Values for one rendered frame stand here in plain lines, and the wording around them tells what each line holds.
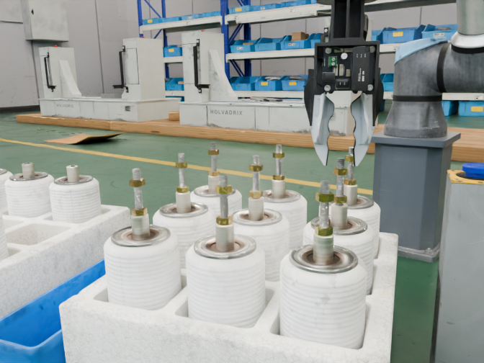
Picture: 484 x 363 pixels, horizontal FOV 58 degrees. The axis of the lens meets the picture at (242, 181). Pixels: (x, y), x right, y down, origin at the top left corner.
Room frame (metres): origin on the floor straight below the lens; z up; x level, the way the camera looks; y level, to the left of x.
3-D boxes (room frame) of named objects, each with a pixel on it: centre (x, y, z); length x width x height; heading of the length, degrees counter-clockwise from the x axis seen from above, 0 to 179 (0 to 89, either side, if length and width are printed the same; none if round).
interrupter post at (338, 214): (0.56, -0.13, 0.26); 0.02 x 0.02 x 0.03
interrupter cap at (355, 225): (0.56, -0.13, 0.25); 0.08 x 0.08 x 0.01
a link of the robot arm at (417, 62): (1.11, -0.45, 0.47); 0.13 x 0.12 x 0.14; 49
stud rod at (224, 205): (0.49, 0.02, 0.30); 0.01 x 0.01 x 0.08
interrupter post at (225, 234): (0.49, 0.02, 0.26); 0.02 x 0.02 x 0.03
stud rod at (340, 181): (0.56, -0.13, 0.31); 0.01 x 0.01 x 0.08
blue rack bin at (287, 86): (6.19, -0.84, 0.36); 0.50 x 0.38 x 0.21; 144
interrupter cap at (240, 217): (0.61, -0.02, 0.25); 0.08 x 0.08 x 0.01
